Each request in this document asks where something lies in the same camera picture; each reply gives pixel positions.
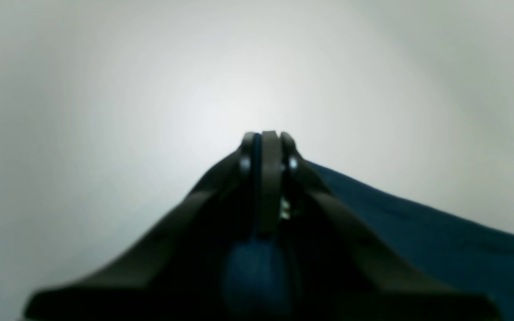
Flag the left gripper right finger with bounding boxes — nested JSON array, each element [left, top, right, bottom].
[[259, 131, 501, 321]]

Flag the dark blue T-shirt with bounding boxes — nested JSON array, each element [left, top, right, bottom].
[[221, 162, 514, 321]]

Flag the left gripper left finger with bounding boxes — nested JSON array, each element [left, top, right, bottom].
[[23, 132, 257, 321]]

